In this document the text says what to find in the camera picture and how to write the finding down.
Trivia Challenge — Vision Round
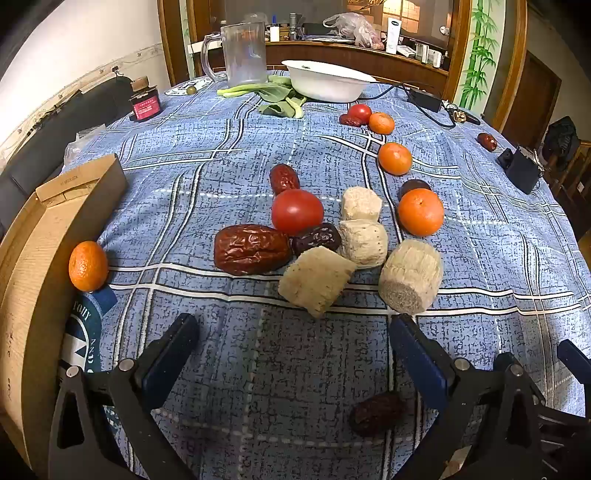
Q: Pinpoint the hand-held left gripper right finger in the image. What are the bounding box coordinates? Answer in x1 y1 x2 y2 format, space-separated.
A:
390 313 549 480

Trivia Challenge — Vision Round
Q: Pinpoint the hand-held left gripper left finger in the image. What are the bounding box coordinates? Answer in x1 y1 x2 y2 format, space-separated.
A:
48 313 200 480

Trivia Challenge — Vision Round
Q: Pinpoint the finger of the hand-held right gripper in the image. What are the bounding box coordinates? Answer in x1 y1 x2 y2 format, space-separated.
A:
557 339 591 387
545 406 591 462

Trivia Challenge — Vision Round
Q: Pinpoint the mandarin orange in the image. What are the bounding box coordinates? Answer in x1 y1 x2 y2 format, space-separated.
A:
68 241 109 292
368 112 396 135
378 142 413 176
398 188 445 237

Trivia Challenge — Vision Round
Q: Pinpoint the white pastry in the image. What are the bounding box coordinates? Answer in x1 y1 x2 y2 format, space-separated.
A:
341 186 383 221
338 219 389 269

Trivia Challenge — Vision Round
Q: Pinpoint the large red jujube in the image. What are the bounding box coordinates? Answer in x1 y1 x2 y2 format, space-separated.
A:
213 224 293 277

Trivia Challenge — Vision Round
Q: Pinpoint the shallow cardboard box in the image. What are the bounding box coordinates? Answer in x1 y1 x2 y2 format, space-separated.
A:
0 154 130 472

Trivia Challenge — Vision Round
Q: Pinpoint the blue plaid tablecloth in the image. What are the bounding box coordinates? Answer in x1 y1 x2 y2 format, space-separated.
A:
60 69 591 480

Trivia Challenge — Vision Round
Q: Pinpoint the large red tomato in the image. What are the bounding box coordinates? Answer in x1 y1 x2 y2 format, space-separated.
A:
271 189 325 236

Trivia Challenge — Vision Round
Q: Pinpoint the black box device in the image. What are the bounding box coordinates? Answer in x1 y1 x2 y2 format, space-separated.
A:
498 147 543 195

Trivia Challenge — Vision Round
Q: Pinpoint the black backpack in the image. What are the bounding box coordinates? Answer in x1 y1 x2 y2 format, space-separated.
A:
542 116 580 167

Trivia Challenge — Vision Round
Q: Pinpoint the clear plastic container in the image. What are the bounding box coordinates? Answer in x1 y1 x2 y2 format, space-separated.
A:
64 129 108 165

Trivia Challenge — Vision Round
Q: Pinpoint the black leather sofa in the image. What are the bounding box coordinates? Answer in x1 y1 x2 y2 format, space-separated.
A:
0 76 132 232

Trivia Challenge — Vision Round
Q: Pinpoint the dark jar with red label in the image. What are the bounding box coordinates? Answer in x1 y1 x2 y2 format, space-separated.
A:
128 76 161 122

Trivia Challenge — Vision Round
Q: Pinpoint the wooden door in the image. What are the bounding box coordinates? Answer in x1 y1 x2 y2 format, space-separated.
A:
501 50 563 149

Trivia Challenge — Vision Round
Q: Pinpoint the white patterned coaster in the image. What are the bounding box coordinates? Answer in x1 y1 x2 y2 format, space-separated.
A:
165 76 228 96

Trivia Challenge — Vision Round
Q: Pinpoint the green bok choy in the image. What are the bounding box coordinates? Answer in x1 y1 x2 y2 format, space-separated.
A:
217 76 308 118

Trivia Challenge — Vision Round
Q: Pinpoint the white bowl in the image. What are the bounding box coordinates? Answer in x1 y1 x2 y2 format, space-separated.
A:
281 60 378 103

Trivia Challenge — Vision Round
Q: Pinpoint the wooden counter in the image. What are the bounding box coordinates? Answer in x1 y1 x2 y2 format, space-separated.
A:
157 0 527 112

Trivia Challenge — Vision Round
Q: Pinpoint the tall white carton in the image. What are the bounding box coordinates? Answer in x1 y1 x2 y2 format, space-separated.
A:
385 17 402 55

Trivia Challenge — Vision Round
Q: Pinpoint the translucent plastic bag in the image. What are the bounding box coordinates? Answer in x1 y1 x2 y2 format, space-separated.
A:
323 12 386 49

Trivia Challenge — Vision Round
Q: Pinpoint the black power adapter with cable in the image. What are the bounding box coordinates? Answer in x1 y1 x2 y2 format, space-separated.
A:
358 82 458 130

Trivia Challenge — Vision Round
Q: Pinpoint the bamboo wall decal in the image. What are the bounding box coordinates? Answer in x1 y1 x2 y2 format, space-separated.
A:
462 0 498 109

